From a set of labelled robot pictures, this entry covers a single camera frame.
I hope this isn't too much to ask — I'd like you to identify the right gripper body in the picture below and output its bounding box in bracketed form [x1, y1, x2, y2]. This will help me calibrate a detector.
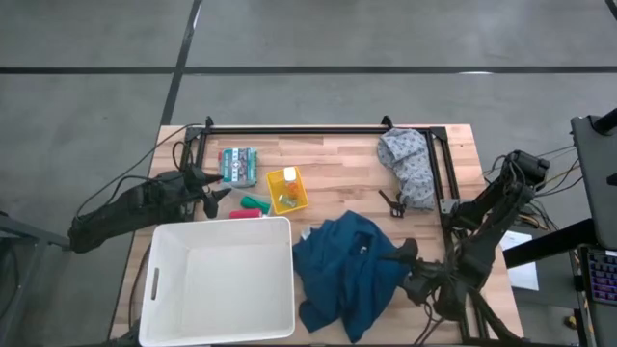
[402, 259, 447, 307]

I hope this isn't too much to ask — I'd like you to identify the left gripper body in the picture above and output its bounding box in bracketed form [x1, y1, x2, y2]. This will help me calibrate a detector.
[180, 166, 209, 203]

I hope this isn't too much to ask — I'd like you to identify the red bandage roll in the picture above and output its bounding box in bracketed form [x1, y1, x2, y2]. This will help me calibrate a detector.
[228, 208, 264, 220]

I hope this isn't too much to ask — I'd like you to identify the green bandage roll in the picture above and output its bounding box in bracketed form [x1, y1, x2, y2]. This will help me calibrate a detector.
[240, 195, 273, 215]

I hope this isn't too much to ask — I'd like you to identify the yellow plastic basket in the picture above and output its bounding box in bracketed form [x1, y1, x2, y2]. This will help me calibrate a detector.
[265, 166, 310, 217]

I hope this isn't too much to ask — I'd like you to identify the blue scrub garment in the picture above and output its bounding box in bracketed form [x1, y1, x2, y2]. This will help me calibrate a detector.
[292, 210, 416, 344]

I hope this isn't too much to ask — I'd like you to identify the grey patterned cloth gown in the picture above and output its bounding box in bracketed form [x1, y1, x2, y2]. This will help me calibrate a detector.
[377, 127, 438, 212]

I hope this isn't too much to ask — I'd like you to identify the white plastic laundry basket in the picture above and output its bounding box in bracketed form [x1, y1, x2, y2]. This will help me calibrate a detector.
[138, 216, 296, 347]

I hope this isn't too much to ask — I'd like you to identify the clear plastic container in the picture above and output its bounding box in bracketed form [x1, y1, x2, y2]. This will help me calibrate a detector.
[219, 184, 274, 219]

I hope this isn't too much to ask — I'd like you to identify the white paper sheet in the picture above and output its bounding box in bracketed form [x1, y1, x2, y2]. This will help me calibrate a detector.
[497, 228, 540, 292]

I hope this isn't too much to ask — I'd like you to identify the black desk bar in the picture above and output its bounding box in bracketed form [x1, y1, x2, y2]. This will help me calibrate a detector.
[503, 217, 597, 270]

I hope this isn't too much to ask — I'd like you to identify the grey metal stand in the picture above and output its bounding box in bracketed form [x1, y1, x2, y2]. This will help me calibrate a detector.
[0, 210, 73, 347]

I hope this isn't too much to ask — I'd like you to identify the backlit keyboard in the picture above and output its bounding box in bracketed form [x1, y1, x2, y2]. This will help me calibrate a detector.
[580, 244, 617, 306]

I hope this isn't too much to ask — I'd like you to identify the black strap clip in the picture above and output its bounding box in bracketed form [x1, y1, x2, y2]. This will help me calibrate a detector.
[378, 189, 407, 219]

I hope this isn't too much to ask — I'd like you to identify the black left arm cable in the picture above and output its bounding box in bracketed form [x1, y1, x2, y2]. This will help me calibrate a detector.
[75, 122, 203, 218]

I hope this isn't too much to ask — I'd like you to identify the black aluminium table frame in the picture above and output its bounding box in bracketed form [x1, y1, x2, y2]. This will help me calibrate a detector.
[181, 115, 524, 346]

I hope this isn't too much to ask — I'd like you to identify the yellow and black cable bundle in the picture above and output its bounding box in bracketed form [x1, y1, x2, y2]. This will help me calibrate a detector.
[518, 144, 584, 232]

